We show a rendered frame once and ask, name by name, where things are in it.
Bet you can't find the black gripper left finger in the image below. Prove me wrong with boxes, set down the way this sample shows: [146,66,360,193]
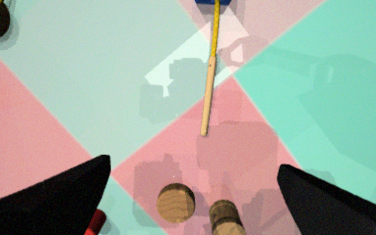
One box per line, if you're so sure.
[0,155,111,235]

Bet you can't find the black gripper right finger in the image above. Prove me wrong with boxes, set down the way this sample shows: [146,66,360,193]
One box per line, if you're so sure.
[277,164,376,235]

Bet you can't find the blue rounded block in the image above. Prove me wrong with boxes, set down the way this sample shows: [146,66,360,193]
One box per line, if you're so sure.
[195,0,232,6]

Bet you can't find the wooden stick with yellow rope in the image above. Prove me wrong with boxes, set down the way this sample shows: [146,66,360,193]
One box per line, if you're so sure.
[201,0,220,136]

